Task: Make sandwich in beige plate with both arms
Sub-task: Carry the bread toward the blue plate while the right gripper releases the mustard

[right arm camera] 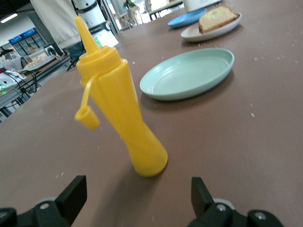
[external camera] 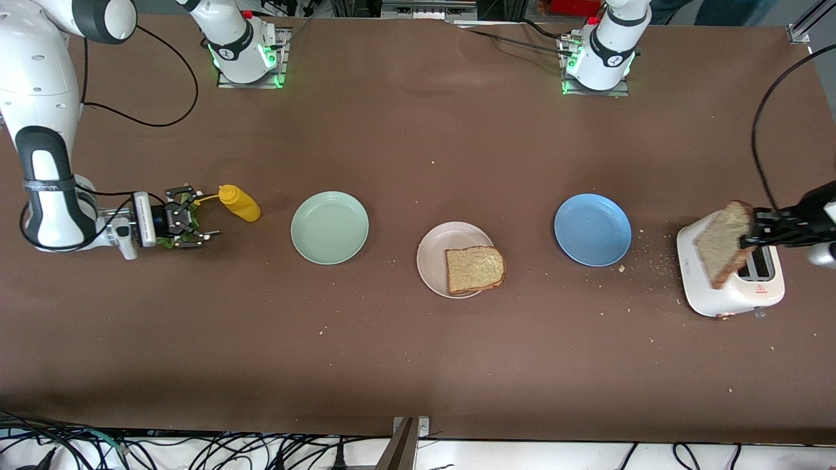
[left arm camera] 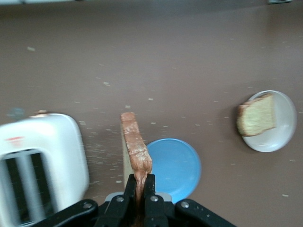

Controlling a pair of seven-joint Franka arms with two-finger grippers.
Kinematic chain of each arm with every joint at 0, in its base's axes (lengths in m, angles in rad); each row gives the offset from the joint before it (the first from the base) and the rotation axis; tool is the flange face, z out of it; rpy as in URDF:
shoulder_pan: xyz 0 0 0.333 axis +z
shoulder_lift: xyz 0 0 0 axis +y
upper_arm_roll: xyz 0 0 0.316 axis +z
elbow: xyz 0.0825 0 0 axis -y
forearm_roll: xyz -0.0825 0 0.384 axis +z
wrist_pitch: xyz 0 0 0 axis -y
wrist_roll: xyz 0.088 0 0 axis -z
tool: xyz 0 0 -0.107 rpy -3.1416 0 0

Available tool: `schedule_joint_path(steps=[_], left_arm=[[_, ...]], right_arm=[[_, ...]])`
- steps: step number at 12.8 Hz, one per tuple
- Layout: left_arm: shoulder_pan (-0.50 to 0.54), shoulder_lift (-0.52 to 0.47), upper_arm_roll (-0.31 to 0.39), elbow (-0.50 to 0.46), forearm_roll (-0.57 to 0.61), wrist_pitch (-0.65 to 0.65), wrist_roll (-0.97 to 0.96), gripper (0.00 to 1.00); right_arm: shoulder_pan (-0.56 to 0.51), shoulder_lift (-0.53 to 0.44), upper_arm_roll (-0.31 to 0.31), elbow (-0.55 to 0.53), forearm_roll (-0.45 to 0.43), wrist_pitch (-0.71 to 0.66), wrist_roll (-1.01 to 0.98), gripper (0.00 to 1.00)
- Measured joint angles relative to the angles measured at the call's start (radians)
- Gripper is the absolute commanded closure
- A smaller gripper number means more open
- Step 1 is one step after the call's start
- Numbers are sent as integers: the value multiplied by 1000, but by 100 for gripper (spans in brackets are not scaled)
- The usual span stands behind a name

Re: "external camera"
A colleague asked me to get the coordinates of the green lettuce leaf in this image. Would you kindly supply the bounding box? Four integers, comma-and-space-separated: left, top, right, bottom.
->
157, 185, 204, 250

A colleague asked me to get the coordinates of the brown bread slice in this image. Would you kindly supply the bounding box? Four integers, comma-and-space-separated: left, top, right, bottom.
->
445, 246, 507, 296
694, 200, 757, 290

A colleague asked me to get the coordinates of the yellow squeeze bottle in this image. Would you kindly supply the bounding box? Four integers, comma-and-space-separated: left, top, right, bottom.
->
195, 185, 262, 223

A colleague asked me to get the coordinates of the pale green plate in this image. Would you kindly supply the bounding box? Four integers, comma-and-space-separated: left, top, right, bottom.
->
291, 191, 370, 266

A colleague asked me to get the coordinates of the blue plate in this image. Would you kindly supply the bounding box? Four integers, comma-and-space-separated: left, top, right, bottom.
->
554, 193, 632, 267

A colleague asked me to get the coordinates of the beige plate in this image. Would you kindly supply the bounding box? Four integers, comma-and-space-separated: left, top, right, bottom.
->
417, 221, 498, 300

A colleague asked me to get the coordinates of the white toaster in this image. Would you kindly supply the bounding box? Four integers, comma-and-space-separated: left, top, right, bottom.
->
677, 215, 786, 321

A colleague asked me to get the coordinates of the red box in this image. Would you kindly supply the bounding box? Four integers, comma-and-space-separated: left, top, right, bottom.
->
552, 0, 602, 17

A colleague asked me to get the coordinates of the grey aluminium profile beam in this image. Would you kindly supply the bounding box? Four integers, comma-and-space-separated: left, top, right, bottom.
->
374, 418, 416, 470

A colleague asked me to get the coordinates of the grey metal box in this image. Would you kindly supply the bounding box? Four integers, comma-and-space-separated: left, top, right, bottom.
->
381, 0, 479, 22

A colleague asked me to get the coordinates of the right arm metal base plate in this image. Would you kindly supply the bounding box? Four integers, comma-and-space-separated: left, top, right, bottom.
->
216, 26, 292, 89

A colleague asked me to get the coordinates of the aluminium frame corner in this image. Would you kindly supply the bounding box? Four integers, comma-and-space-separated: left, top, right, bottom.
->
786, 0, 822, 44

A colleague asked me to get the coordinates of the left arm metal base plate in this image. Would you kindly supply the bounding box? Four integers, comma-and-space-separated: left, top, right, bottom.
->
557, 36, 632, 98

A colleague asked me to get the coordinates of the teal cable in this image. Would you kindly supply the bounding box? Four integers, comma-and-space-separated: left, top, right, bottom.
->
82, 428, 128, 452

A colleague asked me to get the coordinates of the silver metal bracket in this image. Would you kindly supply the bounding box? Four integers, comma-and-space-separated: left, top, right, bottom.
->
392, 416, 431, 439

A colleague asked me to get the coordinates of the black cable on table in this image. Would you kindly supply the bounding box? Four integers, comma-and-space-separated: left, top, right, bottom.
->
451, 18, 575, 58

